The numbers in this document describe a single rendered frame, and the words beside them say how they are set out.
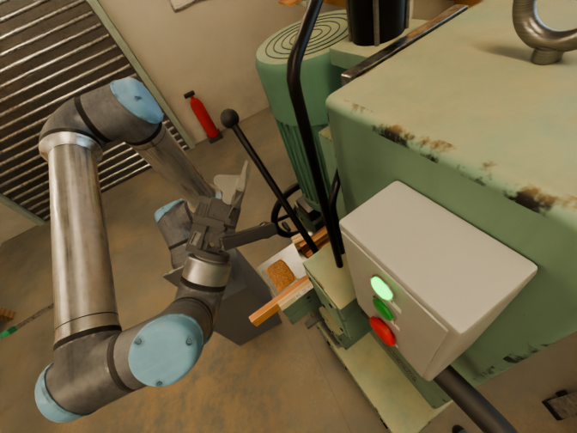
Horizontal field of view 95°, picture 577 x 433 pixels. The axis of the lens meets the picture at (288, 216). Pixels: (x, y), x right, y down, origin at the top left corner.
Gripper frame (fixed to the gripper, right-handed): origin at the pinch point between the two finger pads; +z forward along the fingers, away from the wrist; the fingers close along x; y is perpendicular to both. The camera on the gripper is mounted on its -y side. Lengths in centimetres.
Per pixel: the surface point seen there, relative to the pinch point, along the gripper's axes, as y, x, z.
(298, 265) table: -24.2, 26.4, -21.3
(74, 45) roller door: 175, 225, 91
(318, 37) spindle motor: -3.8, -20.0, 16.7
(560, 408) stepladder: -144, 23, -50
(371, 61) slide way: -7.5, -32.7, 7.7
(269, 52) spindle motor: 2.0, -16.9, 13.8
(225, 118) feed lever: 6.4, -5.9, 5.9
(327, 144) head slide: -9.3, -20.2, 3.1
